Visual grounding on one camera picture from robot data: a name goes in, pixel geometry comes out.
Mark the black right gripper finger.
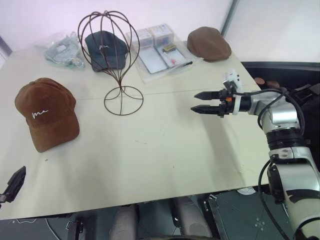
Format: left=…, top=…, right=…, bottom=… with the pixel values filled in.
left=194, top=90, right=221, bottom=101
left=190, top=104, right=222, bottom=116

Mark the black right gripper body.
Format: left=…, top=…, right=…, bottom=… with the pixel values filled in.
left=216, top=87, right=238, bottom=119

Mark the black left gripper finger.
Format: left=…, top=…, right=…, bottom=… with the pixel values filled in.
left=4, top=165, right=27, bottom=199

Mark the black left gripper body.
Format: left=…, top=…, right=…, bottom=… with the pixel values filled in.
left=0, top=191, right=14, bottom=209

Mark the black pen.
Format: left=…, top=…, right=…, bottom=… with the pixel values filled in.
left=171, top=60, right=194, bottom=69

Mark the white plastic card sleeve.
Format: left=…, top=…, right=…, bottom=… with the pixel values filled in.
left=138, top=46, right=168, bottom=75
left=156, top=44, right=188, bottom=68

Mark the brown flat cap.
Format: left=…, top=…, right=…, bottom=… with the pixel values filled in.
left=186, top=26, right=232, bottom=63

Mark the clear plastic zip bag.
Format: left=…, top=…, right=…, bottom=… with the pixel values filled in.
left=124, top=23, right=195, bottom=84

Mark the black side furniture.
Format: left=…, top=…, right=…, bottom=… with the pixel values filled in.
left=241, top=60, right=320, bottom=121

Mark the clear card box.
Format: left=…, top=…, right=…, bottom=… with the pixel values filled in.
left=149, top=23, right=175, bottom=46
left=135, top=28, right=154, bottom=49

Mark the grey rounded shape under table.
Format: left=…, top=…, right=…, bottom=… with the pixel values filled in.
left=109, top=204, right=139, bottom=240
left=171, top=196, right=210, bottom=240

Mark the black floor platform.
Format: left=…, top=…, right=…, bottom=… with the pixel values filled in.
left=204, top=186, right=297, bottom=240

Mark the dark green baseball cap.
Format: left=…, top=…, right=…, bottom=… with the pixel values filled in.
left=84, top=30, right=129, bottom=73

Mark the plastic bag with blue fabric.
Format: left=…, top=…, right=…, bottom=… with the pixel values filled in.
left=34, top=30, right=86, bottom=69

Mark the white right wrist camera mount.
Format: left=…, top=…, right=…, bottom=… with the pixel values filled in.
left=222, top=71, right=244, bottom=116

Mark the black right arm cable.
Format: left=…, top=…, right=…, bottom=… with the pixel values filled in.
left=234, top=87, right=307, bottom=137

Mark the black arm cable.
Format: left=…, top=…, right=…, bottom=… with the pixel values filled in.
left=257, top=159, right=302, bottom=240
left=234, top=87, right=307, bottom=137

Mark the brown corduroy baseball cap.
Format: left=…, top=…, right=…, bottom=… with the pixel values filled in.
left=14, top=77, right=81, bottom=154

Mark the black lower arm cable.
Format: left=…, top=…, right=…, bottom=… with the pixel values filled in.
left=257, top=159, right=302, bottom=240

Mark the grey window frame post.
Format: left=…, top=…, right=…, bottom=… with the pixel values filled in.
left=219, top=0, right=240, bottom=36

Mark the brown wire hat stand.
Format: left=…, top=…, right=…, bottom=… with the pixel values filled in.
left=77, top=9, right=145, bottom=117

